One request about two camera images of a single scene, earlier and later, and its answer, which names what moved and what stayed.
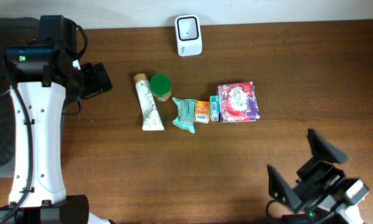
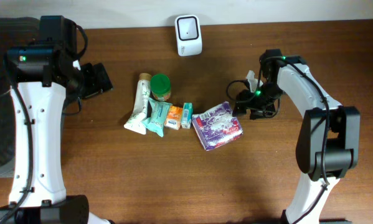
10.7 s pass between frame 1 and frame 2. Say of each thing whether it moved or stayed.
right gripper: moved
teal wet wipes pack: moved
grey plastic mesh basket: stayed
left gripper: stayed
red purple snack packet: moved
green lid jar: stayed
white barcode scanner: stayed
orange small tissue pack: moved
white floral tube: moved
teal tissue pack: moved
